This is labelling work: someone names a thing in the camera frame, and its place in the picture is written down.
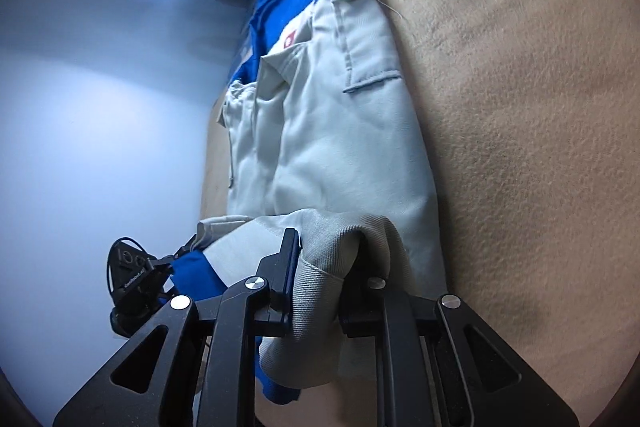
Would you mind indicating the beige fleece blanket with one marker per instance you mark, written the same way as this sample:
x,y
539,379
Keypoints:
x,y
525,107

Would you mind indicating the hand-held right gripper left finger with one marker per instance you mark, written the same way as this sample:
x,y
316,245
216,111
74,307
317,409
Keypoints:
x,y
289,267

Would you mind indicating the grey and blue work jacket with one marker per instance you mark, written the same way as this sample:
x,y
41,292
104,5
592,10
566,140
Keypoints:
x,y
340,147

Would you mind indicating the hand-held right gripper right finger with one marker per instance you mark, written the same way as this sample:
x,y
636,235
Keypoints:
x,y
360,307

